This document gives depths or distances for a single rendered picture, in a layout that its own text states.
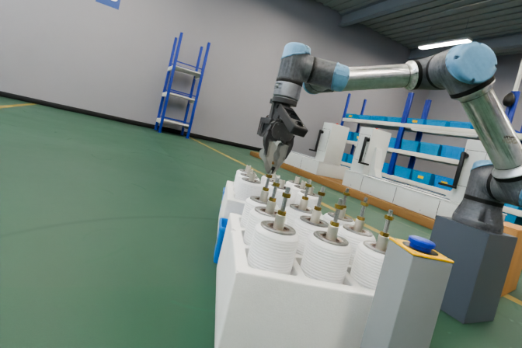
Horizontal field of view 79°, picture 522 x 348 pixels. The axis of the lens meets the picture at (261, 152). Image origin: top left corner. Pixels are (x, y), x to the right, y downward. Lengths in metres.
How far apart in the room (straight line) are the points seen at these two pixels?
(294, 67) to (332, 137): 3.48
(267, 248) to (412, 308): 0.26
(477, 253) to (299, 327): 0.73
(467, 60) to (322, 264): 0.67
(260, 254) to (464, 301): 0.81
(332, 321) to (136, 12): 6.85
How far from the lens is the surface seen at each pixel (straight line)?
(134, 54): 7.03
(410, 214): 3.13
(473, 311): 1.32
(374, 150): 3.83
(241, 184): 1.17
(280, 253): 0.64
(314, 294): 0.66
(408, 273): 0.55
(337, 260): 0.68
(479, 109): 1.09
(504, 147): 1.14
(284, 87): 0.87
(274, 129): 0.85
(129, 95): 6.97
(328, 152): 4.33
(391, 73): 1.10
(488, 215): 1.30
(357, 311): 0.71
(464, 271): 1.28
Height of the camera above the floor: 0.43
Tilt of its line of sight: 3 degrees down
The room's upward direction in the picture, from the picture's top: 14 degrees clockwise
